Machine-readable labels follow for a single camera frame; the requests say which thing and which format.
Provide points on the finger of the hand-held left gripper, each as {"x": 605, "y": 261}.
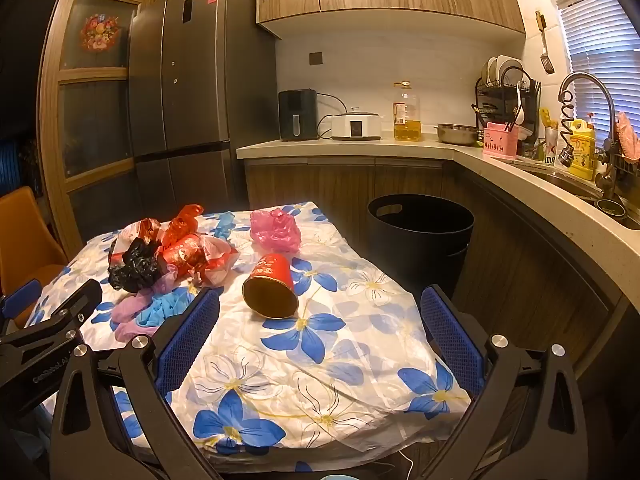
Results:
{"x": 22, "y": 296}
{"x": 75, "y": 300}

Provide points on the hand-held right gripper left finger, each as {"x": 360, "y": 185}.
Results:
{"x": 190, "y": 335}

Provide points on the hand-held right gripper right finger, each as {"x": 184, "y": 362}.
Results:
{"x": 450, "y": 335}

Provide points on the blue and pink gloves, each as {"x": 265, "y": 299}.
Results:
{"x": 130, "y": 310}

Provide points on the black plastic bag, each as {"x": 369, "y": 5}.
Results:
{"x": 135, "y": 265}

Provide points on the white red-printed plastic bag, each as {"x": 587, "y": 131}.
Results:
{"x": 220, "y": 260}

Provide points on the red paper cup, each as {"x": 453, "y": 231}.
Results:
{"x": 272, "y": 282}

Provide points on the black trash bin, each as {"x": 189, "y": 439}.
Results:
{"x": 420, "y": 240}

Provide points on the red plastic bag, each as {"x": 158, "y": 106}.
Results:
{"x": 182, "y": 222}

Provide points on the light blue plastic scrap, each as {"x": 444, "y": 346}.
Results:
{"x": 225, "y": 225}

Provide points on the pink plastic bag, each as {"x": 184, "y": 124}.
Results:
{"x": 275, "y": 230}

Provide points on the orange chair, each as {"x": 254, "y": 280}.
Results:
{"x": 25, "y": 240}

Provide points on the blue floral tablecloth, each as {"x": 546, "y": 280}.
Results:
{"x": 310, "y": 360}

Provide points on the wooden glass door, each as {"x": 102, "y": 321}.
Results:
{"x": 50, "y": 110}

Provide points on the steel kitchen sink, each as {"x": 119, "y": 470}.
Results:
{"x": 565, "y": 182}

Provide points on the pink utensil basket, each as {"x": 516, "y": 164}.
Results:
{"x": 500, "y": 142}

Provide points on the steel mixing bowl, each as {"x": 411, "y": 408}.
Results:
{"x": 457, "y": 134}

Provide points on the dark small bowl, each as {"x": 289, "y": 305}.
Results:
{"x": 610, "y": 207}

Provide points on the silver beer can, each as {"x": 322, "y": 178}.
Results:
{"x": 551, "y": 147}

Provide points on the cooking oil bottle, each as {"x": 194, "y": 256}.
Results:
{"x": 406, "y": 120}

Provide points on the yellow detergent bottle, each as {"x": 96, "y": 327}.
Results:
{"x": 582, "y": 152}

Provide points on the white rice cooker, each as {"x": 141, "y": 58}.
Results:
{"x": 356, "y": 127}

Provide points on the black dish rack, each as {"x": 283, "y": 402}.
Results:
{"x": 532, "y": 120}

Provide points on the white ladle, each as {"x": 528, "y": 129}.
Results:
{"x": 520, "y": 112}

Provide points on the yellow brush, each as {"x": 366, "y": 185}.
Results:
{"x": 548, "y": 117}

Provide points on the black air fryer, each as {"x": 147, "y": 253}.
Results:
{"x": 297, "y": 115}

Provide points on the grey refrigerator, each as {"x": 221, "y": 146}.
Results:
{"x": 200, "y": 85}

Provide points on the pink dishcloth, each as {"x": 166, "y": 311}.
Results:
{"x": 627, "y": 135}

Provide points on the white plate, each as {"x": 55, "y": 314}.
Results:
{"x": 510, "y": 67}
{"x": 489, "y": 70}

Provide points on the red floral door decoration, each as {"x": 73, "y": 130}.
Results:
{"x": 101, "y": 32}

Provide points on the steel kitchen faucet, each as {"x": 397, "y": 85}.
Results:
{"x": 607, "y": 105}

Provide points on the hanging slotted spatula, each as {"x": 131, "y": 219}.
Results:
{"x": 546, "y": 62}

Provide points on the white window blind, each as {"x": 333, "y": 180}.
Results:
{"x": 595, "y": 35}

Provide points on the dark wall socket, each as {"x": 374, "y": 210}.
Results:
{"x": 315, "y": 58}

